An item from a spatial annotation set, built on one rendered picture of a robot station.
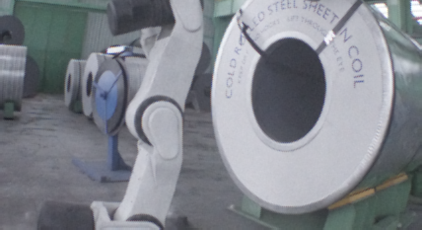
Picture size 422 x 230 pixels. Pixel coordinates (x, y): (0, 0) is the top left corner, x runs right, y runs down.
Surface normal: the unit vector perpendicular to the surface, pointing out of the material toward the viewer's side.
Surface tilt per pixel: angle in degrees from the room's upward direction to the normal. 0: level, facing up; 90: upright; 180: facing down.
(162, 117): 90
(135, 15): 112
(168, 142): 90
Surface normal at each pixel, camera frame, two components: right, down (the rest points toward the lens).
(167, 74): 0.41, 0.07
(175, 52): 0.21, 0.44
